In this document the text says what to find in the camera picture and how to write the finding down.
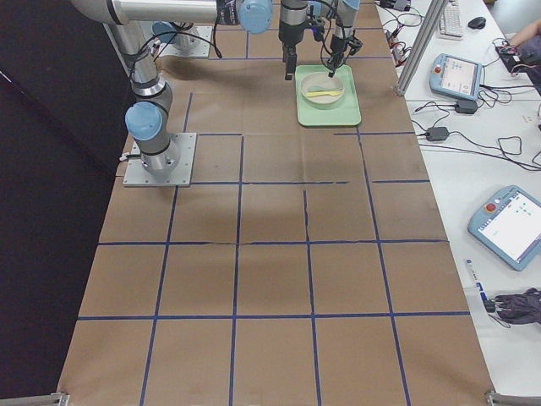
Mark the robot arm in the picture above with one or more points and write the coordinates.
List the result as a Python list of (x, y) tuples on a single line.
[(145, 31), (331, 23)]

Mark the grey-green plastic spoon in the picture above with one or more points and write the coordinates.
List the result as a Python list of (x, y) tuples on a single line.
[(315, 89)]

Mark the brown paper table cover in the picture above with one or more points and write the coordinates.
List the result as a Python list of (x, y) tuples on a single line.
[(301, 267)]

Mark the black backdrop curtain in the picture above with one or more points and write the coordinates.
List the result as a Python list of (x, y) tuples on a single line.
[(63, 96)]

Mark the teach pendant near tray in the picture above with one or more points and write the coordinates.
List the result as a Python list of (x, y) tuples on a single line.
[(455, 77)]

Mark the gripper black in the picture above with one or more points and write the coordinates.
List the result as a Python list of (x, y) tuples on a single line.
[(336, 45), (290, 35)]

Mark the white round plate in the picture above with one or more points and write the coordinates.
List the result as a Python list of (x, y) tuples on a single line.
[(321, 79)]

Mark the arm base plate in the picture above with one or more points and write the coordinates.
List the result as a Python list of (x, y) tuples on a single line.
[(191, 43), (173, 167)]

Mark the aluminium frame post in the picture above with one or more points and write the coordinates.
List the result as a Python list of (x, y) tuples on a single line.
[(431, 20)]

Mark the black power adapter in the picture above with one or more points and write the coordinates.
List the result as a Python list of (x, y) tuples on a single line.
[(437, 134)]

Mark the yellow plastic fork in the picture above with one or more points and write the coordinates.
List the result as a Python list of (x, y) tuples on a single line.
[(313, 94)]

